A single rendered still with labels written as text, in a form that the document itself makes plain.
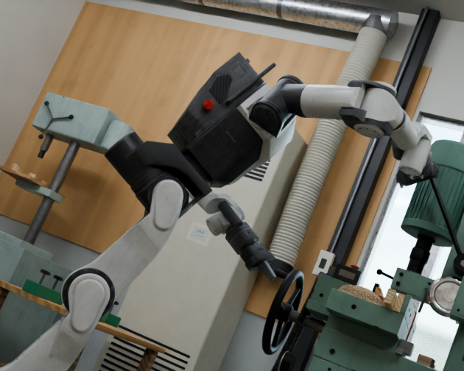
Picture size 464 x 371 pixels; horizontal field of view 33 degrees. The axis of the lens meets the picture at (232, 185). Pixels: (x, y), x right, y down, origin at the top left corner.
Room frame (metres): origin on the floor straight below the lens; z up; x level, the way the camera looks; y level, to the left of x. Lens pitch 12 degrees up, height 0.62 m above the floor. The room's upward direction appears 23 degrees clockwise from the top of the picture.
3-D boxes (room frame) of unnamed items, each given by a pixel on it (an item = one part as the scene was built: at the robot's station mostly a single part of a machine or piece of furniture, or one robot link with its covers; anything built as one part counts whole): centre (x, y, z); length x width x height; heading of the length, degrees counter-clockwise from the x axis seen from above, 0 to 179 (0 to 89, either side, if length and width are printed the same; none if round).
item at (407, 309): (2.37, -0.67, 0.93); 0.60 x 0.02 x 0.06; 160
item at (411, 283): (2.38, -0.65, 1.03); 0.14 x 0.07 x 0.09; 70
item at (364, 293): (2.18, -0.46, 0.92); 0.14 x 0.09 x 0.04; 70
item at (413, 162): (2.09, -0.43, 1.33); 0.11 x 0.11 x 0.11; 70
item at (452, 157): (2.39, -0.63, 1.35); 0.18 x 0.18 x 0.31
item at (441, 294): (2.23, -0.71, 1.02); 0.12 x 0.03 x 0.12; 70
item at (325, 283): (2.45, -0.45, 0.91); 0.15 x 0.14 x 0.09; 160
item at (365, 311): (2.42, -0.53, 0.87); 0.61 x 0.30 x 0.06; 160
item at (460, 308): (2.18, -0.75, 1.02); 0.09 x 0.07 x 0.12; 160
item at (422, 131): (2.04, -0.42, 1.35); 0.13 x 0.07 x 0.09; 144
